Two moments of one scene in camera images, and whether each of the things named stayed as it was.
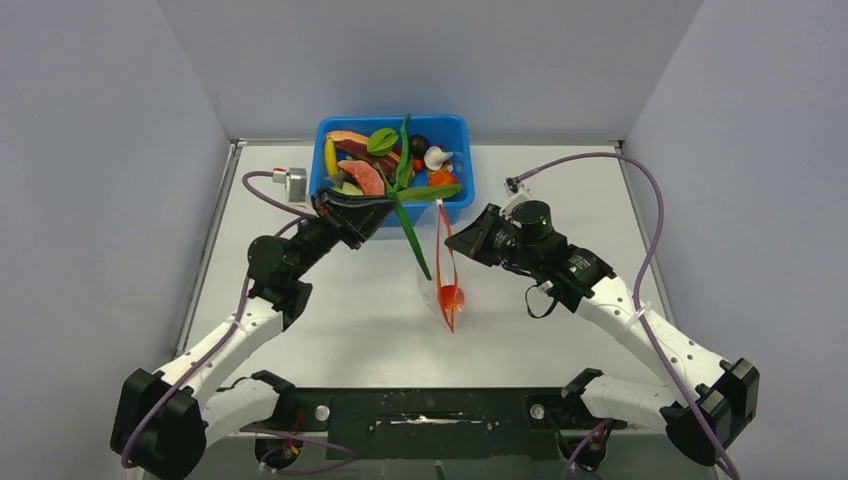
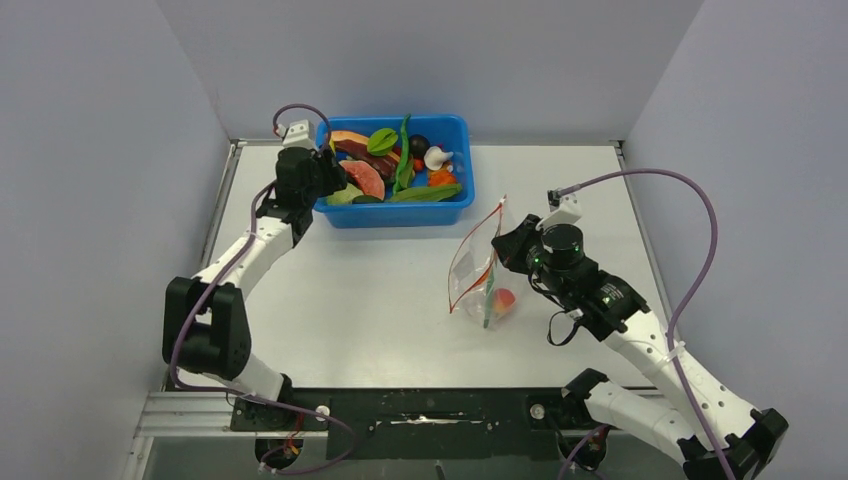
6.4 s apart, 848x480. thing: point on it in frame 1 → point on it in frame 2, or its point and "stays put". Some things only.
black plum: [418, 144] stays put
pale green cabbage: [347, 189] stays put
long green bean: [410, 231] → [489, 292]
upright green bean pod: [405, 152] stays put
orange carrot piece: [441, 177] stays put
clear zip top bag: [439, 279] → [481, 287]
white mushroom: [434, 157] stays put
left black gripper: [354, 217] → [334, 174]
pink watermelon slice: [367, 177] stays put
